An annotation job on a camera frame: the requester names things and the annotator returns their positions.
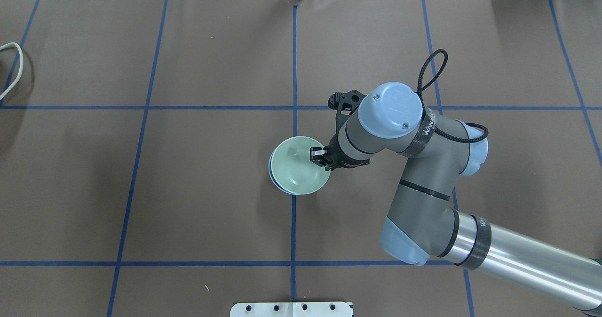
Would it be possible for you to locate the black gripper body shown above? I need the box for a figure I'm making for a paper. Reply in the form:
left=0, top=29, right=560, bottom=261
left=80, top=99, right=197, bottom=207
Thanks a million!
left=324, top=90, right=370, bottom=170

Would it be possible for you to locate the green bowl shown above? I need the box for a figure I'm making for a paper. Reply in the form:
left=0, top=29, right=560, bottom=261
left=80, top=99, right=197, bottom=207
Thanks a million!
left=275, top=135, right=330, bottom=195

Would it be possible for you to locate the blue bowl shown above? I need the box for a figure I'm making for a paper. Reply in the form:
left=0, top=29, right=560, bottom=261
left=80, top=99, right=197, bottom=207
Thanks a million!
left=268, top=149, right=301, bottom=195

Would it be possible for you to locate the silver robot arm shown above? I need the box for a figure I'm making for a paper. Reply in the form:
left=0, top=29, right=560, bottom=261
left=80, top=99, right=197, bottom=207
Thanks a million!
left=309, top=49, right=602, bottom=317

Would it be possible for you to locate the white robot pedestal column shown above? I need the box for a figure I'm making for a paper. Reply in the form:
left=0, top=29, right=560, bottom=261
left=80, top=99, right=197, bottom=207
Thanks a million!
left=230, top=301, right=355, bottom=317

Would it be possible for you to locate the white toaster power cable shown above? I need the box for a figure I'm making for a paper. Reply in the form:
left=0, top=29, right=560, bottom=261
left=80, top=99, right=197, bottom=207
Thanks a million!
left=0, top=42, right=24, bottom=102

